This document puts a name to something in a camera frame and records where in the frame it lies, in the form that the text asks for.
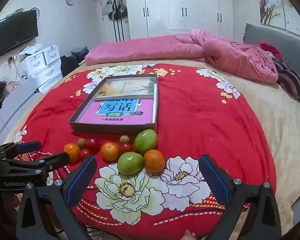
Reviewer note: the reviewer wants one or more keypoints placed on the sunflower cover book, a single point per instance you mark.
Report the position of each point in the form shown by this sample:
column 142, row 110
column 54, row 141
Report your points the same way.
column 125, row 87

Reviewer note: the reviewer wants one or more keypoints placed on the grey cardboard box tray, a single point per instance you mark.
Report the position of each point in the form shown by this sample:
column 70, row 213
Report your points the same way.
column 110, row 129

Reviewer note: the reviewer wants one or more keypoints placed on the floral wall painting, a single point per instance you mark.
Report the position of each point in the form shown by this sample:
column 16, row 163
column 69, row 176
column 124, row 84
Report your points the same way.
column 272, row 2

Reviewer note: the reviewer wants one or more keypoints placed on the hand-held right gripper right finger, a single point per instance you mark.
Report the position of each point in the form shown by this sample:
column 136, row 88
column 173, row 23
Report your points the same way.
column 215, row 180

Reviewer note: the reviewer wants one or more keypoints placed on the red cloth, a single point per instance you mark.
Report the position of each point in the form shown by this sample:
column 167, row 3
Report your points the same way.
column 269, row 48

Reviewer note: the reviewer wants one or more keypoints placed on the dark hanging bag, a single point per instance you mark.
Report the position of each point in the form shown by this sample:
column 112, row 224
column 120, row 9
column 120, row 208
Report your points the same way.
column 123, row 10

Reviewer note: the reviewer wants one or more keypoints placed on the black flat television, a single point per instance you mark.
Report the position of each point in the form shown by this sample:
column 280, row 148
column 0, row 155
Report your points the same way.
column 15, row 31

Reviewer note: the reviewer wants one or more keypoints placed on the grey headboard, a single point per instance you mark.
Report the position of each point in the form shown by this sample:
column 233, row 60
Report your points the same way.
column 277, row 37

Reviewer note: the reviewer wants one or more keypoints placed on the black striped hanging bag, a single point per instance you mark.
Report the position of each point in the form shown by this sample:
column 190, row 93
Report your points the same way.
column 115, row 13

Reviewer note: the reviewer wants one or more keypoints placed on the striped pillow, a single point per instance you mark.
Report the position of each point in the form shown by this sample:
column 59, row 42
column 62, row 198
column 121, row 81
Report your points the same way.
column 289, row 80

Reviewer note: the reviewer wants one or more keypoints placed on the orange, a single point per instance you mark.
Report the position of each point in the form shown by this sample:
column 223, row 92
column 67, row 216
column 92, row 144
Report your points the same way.
column 154, row 160
column 110, row 151
column 72, row 152

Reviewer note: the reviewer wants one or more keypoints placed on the white plastic bag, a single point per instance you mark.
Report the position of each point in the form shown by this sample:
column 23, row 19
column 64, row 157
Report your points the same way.
column 30, row 49

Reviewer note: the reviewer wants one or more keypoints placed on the green round fruit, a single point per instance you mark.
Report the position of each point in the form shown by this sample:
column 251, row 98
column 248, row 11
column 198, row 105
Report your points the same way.
column 146, row 142
column 130, row 163

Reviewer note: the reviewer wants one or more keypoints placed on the pink cover book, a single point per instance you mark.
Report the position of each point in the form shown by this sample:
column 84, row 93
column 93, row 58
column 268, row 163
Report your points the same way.
column 90, row 115

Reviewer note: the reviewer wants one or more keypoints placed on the white wardrobe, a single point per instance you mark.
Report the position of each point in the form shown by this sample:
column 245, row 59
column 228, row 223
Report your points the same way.
column 180, row 5

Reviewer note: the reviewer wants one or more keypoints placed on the round wall clock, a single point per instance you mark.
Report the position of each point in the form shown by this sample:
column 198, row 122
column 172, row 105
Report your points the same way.
column 70, row 0

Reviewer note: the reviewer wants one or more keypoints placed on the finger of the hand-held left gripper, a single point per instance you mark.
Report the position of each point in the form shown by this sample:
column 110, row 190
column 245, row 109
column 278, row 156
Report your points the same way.
column 29, row 146
column 56, row 159

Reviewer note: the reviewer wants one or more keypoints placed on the dark blue basket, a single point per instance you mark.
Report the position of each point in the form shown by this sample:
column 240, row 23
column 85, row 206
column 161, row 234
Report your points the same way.
column 79, row 51

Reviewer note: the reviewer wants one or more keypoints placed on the red floral blanket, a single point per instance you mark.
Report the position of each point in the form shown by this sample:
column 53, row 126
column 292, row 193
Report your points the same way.
column 202, row 117

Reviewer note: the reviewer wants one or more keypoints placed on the small green-brown jujube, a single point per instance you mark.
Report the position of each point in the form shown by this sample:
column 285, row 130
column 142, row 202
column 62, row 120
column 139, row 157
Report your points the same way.
column 124, row 138
column 81, row 142

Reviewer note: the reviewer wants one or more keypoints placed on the white hanging bag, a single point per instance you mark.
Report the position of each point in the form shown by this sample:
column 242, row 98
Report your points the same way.
column 107, row 8

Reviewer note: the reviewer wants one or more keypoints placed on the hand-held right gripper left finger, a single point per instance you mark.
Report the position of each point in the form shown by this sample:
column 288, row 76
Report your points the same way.
column 81, row 180

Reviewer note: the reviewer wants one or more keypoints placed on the pink quilt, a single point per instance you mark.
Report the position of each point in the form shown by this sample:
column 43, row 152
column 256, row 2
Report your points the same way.
column 152, row 50

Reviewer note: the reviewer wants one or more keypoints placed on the large white drawer cabinet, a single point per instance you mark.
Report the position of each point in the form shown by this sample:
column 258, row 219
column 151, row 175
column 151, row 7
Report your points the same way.
column 47, row 76

